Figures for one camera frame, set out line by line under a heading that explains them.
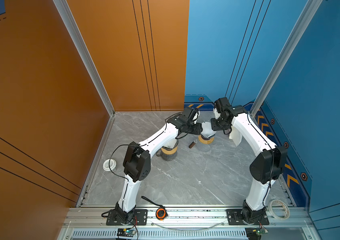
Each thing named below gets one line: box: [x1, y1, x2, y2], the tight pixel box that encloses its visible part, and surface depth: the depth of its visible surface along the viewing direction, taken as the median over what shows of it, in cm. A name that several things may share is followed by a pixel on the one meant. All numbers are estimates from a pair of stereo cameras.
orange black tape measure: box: [141, 196, 168, 221], surface depth 74 cm
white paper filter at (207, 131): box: [200, 121, 217, 138], surface depth 89 cm
